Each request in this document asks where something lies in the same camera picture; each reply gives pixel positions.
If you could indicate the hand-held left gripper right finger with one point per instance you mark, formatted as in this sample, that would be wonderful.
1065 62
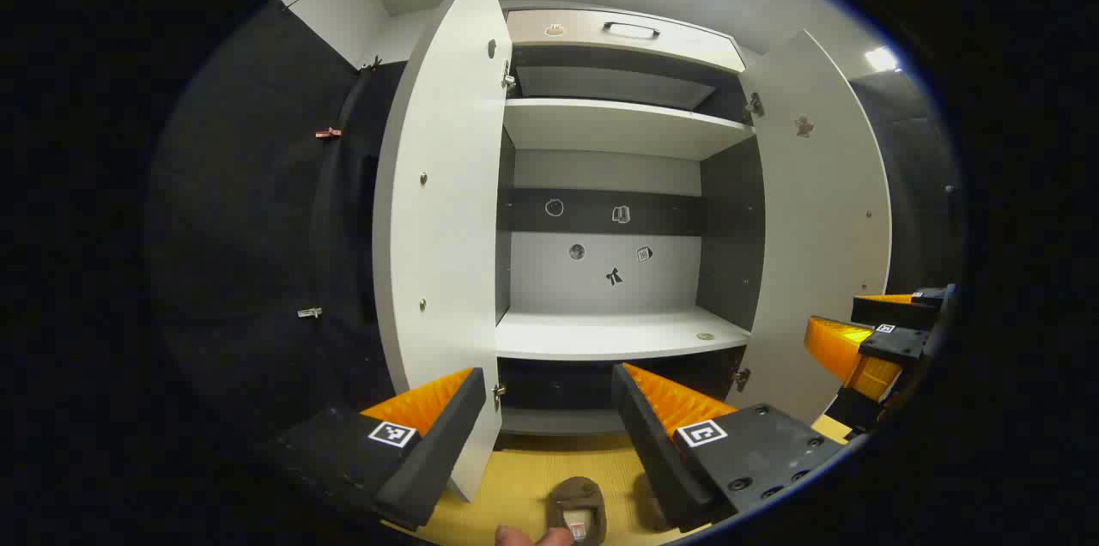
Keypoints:
657 451

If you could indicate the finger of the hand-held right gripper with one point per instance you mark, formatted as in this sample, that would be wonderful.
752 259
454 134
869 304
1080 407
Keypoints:
893 344
893 312

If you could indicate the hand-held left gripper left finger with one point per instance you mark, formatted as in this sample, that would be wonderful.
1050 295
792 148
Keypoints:
429 460

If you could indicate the white cabinet door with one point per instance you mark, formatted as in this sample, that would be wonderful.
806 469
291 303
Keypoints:
446 211
816 228

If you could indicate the white shoe cabinet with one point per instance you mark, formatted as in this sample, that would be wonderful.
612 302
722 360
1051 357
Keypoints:
601 331

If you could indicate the white cabinet shelf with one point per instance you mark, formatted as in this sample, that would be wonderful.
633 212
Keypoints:
610 333
618 127

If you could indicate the white cabinet drawer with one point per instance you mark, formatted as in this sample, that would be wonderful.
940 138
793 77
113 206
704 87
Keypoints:
584 35

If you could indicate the black backdrop cloth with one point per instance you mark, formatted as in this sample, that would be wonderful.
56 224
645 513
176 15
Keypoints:
240 228
919 185

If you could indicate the silver clip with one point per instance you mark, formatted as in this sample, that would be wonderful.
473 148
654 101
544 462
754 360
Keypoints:
309 312

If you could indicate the red clip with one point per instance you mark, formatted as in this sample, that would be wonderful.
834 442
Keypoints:
327 133

